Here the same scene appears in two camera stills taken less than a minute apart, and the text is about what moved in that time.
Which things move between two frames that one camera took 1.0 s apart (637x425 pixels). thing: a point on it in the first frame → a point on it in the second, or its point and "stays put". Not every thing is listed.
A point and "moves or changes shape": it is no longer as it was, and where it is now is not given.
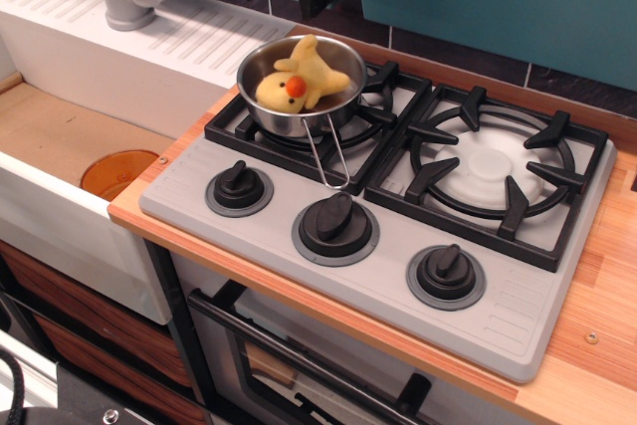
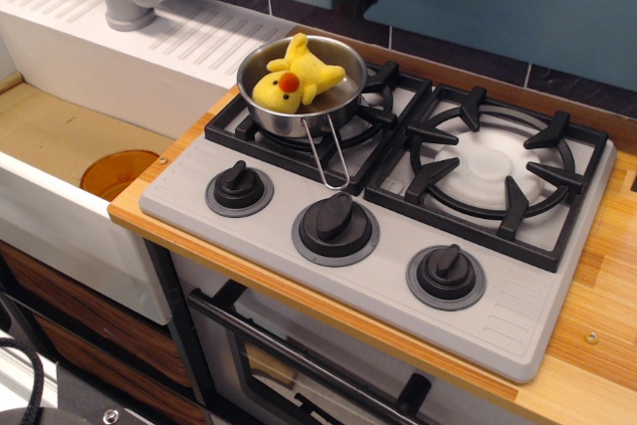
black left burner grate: (345, 157) stays put
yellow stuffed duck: (297, 82) moves or changes shape
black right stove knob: (446, 278) stays put
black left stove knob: (240, 191) stays put
